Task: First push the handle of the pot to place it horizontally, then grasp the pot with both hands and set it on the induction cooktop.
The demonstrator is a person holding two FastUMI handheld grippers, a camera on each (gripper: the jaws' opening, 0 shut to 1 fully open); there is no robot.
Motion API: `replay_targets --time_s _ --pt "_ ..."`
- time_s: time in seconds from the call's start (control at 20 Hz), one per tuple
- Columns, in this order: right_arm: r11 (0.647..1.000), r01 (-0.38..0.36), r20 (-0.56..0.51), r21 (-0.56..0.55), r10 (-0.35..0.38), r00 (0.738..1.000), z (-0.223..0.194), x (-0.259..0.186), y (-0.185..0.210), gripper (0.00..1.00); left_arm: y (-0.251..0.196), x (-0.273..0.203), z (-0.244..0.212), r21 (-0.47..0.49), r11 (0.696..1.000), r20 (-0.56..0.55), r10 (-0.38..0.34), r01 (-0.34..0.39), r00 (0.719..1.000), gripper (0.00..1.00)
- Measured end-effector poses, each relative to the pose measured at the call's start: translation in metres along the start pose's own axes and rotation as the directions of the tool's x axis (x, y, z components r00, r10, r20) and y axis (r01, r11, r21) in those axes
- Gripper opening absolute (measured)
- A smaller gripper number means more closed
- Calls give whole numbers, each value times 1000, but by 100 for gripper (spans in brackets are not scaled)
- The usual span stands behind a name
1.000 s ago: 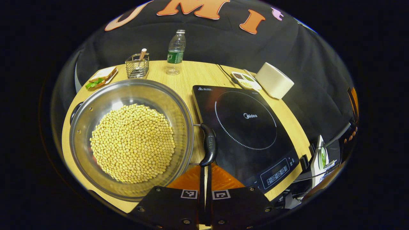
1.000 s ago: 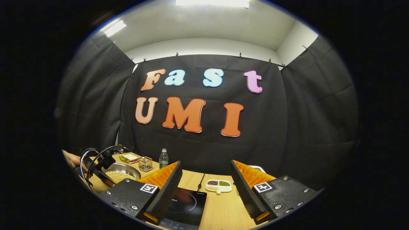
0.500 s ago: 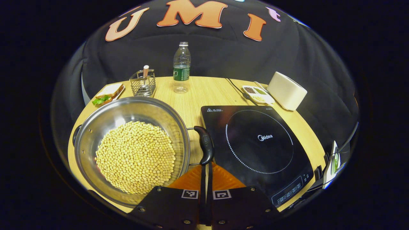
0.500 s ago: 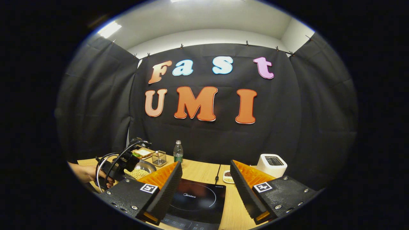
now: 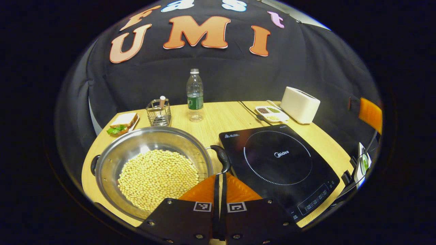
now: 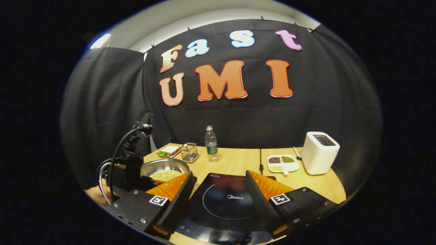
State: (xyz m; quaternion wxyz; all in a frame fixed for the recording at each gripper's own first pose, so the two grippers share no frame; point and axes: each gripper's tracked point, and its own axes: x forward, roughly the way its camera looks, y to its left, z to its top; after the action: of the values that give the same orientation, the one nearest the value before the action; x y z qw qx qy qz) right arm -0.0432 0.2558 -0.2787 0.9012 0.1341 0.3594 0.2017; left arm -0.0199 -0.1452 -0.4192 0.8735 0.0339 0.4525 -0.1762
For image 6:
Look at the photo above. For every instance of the black backdrop cloth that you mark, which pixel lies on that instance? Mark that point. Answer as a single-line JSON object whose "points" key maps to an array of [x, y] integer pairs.
{"points": [[109, 102]]}

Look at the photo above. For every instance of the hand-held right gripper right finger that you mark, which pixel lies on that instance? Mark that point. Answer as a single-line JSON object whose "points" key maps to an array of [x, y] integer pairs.
{"points": [[260, 204]]}

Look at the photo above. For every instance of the sandwich with lettuce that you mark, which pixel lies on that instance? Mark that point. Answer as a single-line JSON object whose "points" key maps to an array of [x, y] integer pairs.
{"points": [[168, 150]]}

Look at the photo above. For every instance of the black induction cooktop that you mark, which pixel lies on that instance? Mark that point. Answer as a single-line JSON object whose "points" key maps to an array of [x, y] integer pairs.
{"points": [[224, 204]]}

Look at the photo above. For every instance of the clear plastic water bottle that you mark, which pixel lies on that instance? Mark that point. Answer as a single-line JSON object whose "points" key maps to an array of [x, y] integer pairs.
{"points": [[211, 144]]}

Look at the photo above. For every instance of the white toaster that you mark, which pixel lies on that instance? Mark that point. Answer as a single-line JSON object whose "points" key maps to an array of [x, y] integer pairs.
{"points": [[318, 156]]}

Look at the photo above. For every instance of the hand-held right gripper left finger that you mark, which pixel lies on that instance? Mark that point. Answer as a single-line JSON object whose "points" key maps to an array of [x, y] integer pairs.
{"points": [[178, 204]]}

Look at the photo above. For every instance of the white divided dish with beans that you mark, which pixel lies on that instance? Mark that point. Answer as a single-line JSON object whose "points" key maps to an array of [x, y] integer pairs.
{"points": [[282, 163]]}

